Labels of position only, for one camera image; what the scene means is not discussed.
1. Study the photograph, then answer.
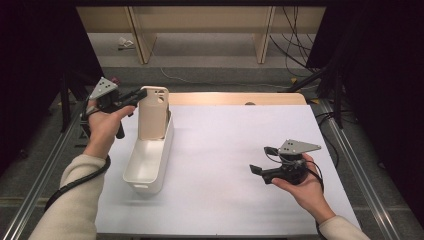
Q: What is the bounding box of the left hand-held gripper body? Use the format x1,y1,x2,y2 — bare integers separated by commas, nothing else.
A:
88,76,126,140

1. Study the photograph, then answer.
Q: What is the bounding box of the black tripod stand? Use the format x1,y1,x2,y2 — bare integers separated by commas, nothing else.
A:
59,71,104,133
287,19,354,130

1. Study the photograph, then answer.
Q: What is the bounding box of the crumpled white paper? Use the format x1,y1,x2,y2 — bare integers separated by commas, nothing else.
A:
117,36,135,51

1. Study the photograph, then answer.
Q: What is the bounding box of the beige phone case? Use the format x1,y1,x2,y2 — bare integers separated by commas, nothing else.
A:
137,85,170,141

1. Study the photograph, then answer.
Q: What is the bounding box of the white plastic storage box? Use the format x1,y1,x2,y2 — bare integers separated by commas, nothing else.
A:
122,108,175,195

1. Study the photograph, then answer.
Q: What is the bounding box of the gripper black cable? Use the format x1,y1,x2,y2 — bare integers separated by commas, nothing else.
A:
43,109,113,213
305,160,325,194

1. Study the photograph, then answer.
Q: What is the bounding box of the black floor cable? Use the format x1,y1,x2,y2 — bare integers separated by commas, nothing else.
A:
282,5,314,78
314,109,354,168
269,34,316,73

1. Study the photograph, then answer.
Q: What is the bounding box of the metal floor rail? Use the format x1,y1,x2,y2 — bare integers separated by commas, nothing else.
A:
0,99,88,240
316,99,403,240

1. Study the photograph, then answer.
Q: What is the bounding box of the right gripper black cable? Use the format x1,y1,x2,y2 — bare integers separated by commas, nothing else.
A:
305,160,325,194

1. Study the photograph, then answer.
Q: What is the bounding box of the wooden table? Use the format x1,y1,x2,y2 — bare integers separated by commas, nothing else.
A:
126,92,308,106

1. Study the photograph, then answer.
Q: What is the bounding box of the person's right hand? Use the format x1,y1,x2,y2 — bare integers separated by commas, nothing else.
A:
271,153,336,225

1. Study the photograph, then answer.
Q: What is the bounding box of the light wooden desk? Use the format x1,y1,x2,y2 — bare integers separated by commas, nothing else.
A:
76,5,327,65

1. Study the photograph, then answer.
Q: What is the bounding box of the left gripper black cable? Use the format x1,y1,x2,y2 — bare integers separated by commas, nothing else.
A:
43,109,113,213

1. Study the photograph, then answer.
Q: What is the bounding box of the person's left hand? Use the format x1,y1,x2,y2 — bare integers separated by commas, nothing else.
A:
82,99,136,160

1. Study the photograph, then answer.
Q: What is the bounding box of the black curtain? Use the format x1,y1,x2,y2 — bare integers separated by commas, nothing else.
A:
0,0,108,174
306,0,424,218

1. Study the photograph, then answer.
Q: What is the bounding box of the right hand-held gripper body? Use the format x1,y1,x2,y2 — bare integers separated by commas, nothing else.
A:
262,138,322,186

